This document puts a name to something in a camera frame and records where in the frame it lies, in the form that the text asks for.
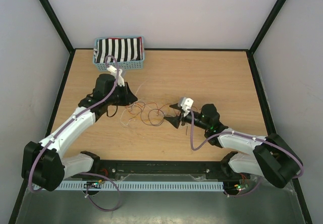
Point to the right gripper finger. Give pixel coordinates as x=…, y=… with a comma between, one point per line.
x=174, y=121
x=176, y=107

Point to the light blue plastic basket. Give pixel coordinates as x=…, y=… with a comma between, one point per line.
x=125, y=65

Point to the black white striped cloth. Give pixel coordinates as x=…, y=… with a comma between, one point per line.
x=102, y=49

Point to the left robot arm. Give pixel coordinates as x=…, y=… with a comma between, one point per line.
x=44, y=163

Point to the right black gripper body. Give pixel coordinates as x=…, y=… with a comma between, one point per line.
x=185, y=119

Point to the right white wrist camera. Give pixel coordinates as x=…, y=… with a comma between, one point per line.
x=185, y=105

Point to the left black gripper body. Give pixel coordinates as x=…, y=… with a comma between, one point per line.
x=117, y=97

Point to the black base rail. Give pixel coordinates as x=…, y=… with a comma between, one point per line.
x=209, y=169

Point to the black enclosure frame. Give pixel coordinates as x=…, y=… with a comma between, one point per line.
x=255, y=75

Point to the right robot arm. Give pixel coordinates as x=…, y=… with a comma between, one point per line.
x=265, y=156

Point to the light blue slotted cable duct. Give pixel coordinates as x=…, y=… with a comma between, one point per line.
x=143, y=186

